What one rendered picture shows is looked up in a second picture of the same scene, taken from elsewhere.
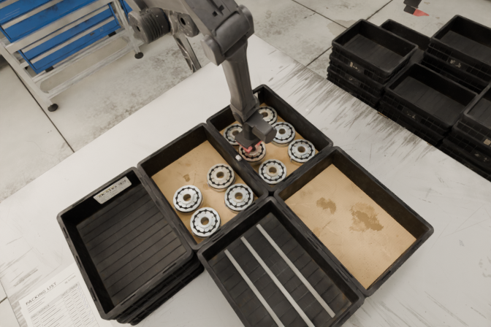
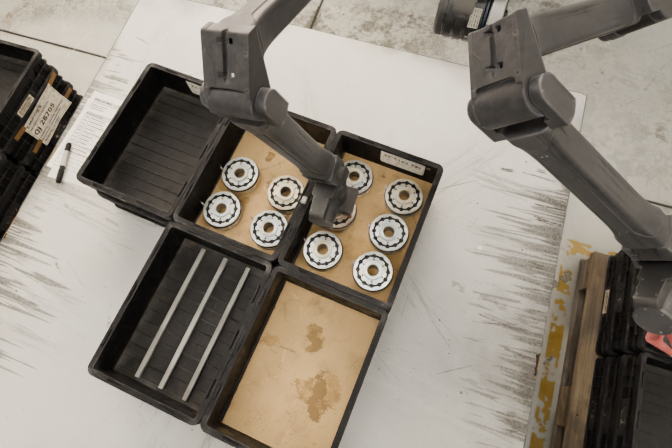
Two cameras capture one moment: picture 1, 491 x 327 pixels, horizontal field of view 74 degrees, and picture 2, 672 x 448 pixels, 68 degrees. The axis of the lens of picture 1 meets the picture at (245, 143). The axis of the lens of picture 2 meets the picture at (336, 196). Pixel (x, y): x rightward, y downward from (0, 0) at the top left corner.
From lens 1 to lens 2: 0.64 m
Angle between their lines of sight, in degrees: 30
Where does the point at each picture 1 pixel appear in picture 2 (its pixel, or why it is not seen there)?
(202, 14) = (208, 63)
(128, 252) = (160, 154)
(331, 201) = (321, 342)
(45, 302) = (103, 113)
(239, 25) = (238, 108)
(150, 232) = (190, 161)
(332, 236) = (276, 362)
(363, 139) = (473, 350)
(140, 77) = not seen: outside the picture
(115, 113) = (398, 5)
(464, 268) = not seen: outside the picture
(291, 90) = (504, 208)
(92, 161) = not seen: hidden behind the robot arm
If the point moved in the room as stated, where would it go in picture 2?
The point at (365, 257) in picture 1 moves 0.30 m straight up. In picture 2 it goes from (267, 412) to (238, 422)
